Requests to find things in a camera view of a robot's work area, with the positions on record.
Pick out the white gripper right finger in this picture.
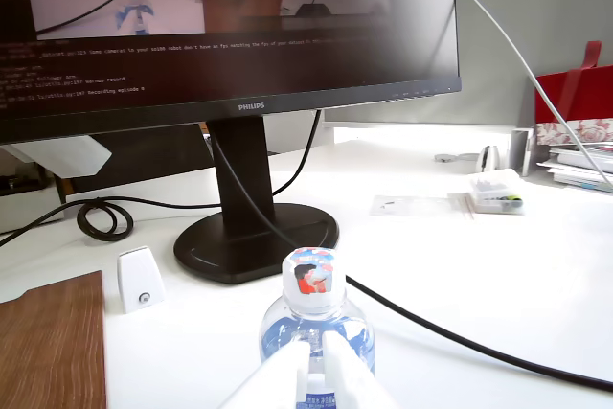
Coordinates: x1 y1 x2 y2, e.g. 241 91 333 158
321 329 401 409

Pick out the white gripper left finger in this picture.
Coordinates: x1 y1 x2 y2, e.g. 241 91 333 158
216 339 312 409

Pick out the blue label water bottle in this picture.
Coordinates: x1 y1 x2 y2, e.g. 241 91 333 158
258 245 377 409

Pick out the small white plastic clip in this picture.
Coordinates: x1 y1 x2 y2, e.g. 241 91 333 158
117 245 168 315

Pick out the brown wooden board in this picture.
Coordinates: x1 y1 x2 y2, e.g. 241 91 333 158
0 269 107 409

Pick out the clear plastic parts box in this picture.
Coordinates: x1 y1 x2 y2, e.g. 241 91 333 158
466 168 526 216

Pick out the black rounded panel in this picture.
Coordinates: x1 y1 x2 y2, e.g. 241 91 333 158
55 124 216 194

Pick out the small white black device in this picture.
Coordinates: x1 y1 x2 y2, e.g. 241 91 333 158
476 144 502 174

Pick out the grey metal bookend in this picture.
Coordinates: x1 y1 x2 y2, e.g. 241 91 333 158
510 126 535 178

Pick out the black Philips monitor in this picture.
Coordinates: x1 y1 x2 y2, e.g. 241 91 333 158
0 0 464 285

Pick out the white slanted beam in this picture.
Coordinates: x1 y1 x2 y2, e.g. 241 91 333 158
0 135 114 179

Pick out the stack of papers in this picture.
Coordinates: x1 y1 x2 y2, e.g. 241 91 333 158
535 140 613 194

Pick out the red gift bag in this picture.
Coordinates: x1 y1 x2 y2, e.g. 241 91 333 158
534 40 613 147

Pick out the thick black cable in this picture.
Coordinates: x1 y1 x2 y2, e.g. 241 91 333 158
210 133 613 394

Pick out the black plug power cable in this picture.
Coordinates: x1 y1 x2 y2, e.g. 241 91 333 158
0 109 323 250

